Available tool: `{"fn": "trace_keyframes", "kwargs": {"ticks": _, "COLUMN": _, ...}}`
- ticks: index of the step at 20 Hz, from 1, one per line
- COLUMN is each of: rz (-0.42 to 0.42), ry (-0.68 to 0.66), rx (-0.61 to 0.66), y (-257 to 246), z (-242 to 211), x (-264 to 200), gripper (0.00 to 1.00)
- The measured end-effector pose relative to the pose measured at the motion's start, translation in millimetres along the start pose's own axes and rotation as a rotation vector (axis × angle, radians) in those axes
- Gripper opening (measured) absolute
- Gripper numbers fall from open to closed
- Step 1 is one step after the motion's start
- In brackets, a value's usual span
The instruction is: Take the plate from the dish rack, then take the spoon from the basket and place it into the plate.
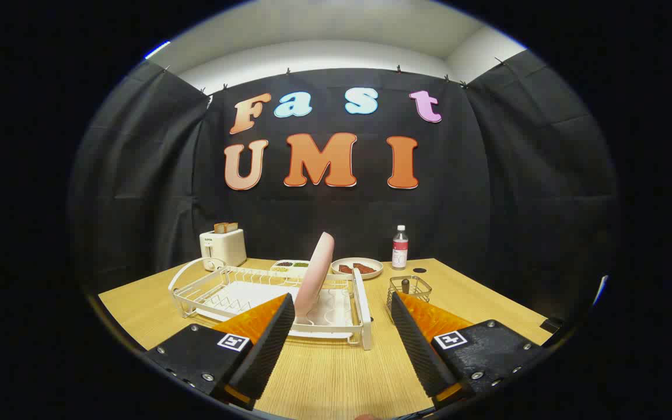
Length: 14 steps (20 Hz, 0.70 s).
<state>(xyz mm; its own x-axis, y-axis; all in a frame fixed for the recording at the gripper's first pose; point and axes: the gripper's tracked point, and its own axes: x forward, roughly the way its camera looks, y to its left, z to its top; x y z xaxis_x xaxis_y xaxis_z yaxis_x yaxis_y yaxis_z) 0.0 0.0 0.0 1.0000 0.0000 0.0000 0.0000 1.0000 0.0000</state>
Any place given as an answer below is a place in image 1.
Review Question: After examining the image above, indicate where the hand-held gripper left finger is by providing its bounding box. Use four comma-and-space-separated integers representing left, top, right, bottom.
145, 293, 296, 411

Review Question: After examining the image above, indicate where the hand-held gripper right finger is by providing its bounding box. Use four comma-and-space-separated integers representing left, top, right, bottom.
390, 290, 548, 409

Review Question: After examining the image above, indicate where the white dish rack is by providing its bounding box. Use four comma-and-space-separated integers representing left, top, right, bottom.
168, 265, 373, 351

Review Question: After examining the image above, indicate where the metal wire basket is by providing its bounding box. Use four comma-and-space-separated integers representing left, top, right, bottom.
387, 275, 433, 321

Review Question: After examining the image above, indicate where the pink plate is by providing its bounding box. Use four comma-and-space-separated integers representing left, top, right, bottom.
293, 232, 335, 319

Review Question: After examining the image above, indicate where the white divided dish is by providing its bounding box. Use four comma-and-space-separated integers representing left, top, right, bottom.
270, 260, 312, 275

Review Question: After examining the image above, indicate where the round beige plate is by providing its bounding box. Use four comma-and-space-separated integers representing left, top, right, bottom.
331, 258, 384, 281

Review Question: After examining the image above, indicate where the clear plastic bottle red label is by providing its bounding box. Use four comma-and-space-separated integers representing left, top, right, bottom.
392, 225, 409, 270

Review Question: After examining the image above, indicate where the white toaster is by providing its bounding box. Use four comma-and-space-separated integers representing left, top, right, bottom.
199, 229, 247, 272

